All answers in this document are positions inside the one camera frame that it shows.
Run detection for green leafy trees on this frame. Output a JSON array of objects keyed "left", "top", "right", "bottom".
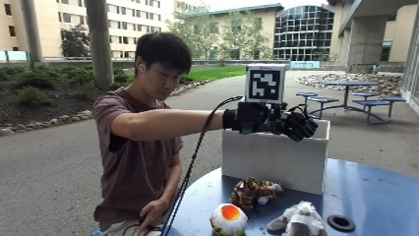
[{"left": 168, "top": 6, "right": 274, "bottom": 61}]

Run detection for green lawn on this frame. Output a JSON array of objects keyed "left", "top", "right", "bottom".
[{"left": 181, "top": 66, "right": 249, "bottom": 83}]

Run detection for low green shrubs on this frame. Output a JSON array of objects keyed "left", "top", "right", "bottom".
[{"left": 0, "top": 64, "right": 135, "bottom": 107}]

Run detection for the person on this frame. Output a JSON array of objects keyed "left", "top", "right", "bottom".
[{"left": 91, "top": 31, "right": 320, "bottom": 236}]

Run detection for beige multi-storey building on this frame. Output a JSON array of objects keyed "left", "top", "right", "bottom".
[{"left": 0, "top": 0, "right": 177, "bottom": 60}]

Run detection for maroon t-shirt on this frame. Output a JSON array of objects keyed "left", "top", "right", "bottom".
[{"left": 91, "top": 87, "right": 185, "bottom": 230}]

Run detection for striped tiger plush toy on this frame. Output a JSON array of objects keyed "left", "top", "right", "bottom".
[{"left": 229, "top": 177, "right": 285, "bottom": 210}]

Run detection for beige building with green roof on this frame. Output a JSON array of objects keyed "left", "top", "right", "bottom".
[{"left": 175, "top": 3, "right": 286, "bottom": 61}]

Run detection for white rectangular box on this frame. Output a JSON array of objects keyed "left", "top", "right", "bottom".
[{"left": 220, "top": 119, "right": 332, "bottom": 196}]

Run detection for glass facade building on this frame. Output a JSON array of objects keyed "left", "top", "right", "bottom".
[{"left": 273, "top": 4, "right": 335, "bottom": 62}]

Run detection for white cube with black markers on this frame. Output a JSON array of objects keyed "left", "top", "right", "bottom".
[{"left": 245, "top": 63, "right": 288, "bottom": 105}]

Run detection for thick grey pole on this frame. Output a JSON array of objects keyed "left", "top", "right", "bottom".
[{"left": 84, "top": 0, "right": 116, "bottom": 90}]

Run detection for beige shorts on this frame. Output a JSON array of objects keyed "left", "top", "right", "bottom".
[{"left": 101, "top": 219, "right": 165, "bottom": 236}]

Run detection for grey and white plush toy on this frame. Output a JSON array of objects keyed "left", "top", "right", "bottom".
[{"left": 266, "top": 201, "right": 329, "bottom": 236}]

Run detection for bed of grey rocks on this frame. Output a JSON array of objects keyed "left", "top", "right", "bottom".
[{"left": 294, "top": 72, "right": 403, "bottom": 96}]

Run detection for black table hole ring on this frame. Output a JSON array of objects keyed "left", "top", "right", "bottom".
[{"left": 326, "top": 214, "right": 357, "bottom": 233}]

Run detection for black glove cable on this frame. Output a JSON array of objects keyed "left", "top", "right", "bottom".
[{"left": 160, "top": 95, "right": 245, "bottom": 236}]

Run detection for white egg plush toy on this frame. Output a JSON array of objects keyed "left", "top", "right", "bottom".
[{"left": 209, "top": 203, "right": 249, "bottom": 236}]

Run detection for blue picnic table with seats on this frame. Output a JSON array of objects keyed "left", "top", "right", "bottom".
[{"left": 294, "top": 81, "right": 409, "bottom": 126}]

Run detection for row of border stones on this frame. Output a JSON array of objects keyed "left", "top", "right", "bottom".
[{"left": 0, "top": 80, "right": 212, "bottom": 137}]

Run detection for thin grey pole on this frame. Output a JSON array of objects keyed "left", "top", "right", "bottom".
[{"left": 19, "top": 0, "right": 44, "bottom": 65}]

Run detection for concrete column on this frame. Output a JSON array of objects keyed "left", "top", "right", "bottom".
[{"left": 346, "top": 16, "right": 390, "bottom": 67}]

